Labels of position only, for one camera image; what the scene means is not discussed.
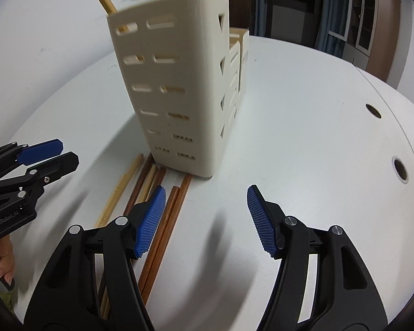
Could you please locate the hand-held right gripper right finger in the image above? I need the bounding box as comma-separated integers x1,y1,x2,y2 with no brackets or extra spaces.
246,184,390,331

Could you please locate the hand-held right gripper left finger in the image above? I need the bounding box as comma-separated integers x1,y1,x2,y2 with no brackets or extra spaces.
22,185,167,331

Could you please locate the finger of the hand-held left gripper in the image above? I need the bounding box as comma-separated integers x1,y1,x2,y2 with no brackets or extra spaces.
0,151,79,201
0,139,63,181

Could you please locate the dark brown wooden chopstick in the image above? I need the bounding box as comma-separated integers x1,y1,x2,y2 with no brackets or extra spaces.
123,153,154,217
141,175,193,307
145,167,167,203
137,186,181,287

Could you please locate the cream slotted utensil holder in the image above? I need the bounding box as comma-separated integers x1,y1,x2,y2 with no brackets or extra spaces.
106,0,251,180

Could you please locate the person's left hand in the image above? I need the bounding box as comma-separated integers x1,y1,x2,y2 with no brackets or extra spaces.
0,236,15,285

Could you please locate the blue curtain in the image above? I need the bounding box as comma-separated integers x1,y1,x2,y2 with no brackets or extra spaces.
315,0,337,52
255,0,274,37

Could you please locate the dark brown wooden door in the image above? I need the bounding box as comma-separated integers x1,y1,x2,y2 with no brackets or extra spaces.
224,0,259,37

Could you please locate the white-framed glass cabinet door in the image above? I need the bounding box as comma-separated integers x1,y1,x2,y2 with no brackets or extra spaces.
328,0,353,42

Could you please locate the brown cabinet with glass door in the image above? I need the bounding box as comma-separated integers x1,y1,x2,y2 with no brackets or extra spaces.
354,0,402,81

